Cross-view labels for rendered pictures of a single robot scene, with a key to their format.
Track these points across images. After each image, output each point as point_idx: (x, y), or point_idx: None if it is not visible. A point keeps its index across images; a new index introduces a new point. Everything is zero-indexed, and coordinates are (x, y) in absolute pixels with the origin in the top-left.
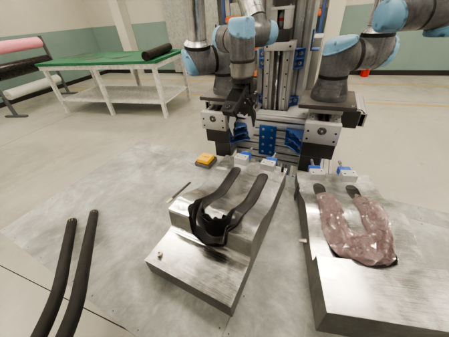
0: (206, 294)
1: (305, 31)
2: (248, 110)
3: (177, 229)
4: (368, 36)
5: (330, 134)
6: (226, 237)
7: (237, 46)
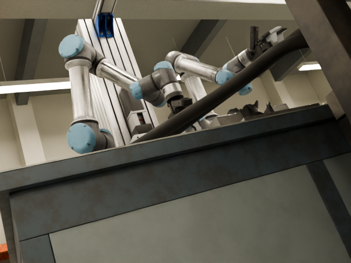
0: (302, 106)
1: None
2: None
3: None
4: (207, 118)
5: None
6: (272, 108)
7: (170, 73)
